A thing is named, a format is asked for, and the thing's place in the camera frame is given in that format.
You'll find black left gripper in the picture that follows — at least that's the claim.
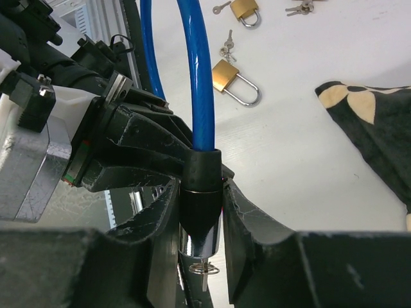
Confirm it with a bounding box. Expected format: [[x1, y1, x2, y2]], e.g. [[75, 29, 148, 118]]
[[62, 72, 192, 193]]

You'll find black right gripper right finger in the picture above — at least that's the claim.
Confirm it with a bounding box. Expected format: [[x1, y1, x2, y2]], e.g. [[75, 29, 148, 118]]
[[223, 180, 410, 307]]

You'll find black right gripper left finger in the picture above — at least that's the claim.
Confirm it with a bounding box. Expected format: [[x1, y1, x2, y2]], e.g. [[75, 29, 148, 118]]
[[1, 179, 179, 307]]

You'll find blue cable with plug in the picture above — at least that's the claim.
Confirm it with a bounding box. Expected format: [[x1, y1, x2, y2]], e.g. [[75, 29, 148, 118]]
[[139, 0, 224, 293]]

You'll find large brass padlock with keys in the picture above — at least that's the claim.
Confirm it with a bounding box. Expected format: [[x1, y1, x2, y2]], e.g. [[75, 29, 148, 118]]
[[212, 30, 262, 107]]

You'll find small silver key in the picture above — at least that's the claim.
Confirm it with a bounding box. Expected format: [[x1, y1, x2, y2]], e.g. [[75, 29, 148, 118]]
[[212, 1, 232, 15]]

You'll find small brass padlock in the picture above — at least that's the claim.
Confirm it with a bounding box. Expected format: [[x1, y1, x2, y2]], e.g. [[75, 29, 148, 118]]
[[230, 0, 261, 29]]

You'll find brass padlock with key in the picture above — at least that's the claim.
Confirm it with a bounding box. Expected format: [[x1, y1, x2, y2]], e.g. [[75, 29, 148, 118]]
[[284, 0, 316, 17]]

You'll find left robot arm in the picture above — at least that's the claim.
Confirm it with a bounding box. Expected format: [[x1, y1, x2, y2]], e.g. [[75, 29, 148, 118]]
[[1, 1, 192, 192]]

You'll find black floral patterned blanket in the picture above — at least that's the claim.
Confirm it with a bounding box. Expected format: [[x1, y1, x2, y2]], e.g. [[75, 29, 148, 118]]
[[315, 81, 410, 211]]

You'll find white slotted cable duct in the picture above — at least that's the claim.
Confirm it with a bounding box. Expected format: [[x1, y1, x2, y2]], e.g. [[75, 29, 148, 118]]
[[48, 0, 132, 56]]

